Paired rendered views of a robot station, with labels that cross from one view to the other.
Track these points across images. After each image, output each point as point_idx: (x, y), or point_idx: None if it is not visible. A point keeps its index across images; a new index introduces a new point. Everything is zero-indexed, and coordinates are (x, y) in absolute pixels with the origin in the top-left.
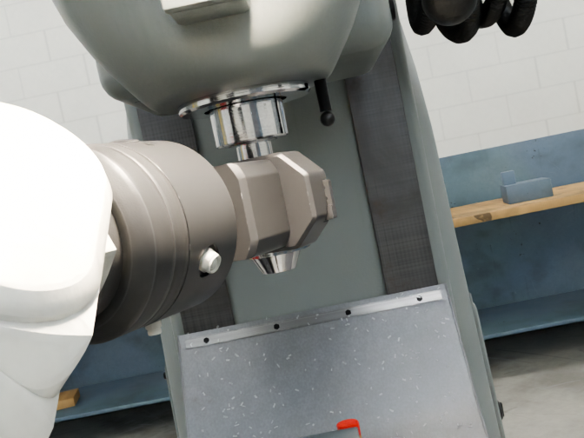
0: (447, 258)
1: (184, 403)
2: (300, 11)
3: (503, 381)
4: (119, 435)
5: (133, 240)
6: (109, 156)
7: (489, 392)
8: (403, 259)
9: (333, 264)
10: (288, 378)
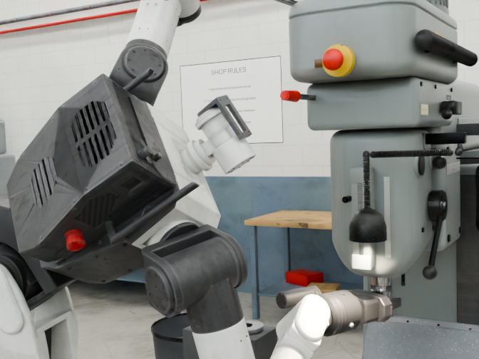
0: None
1: (364, 340)
2: (388, 268)
3: None
4: (360, 323)
5: (333, 320)
6: (333, 302)
7: None
8: (467, 310)
9: (437, 303)
10: (406, 343)
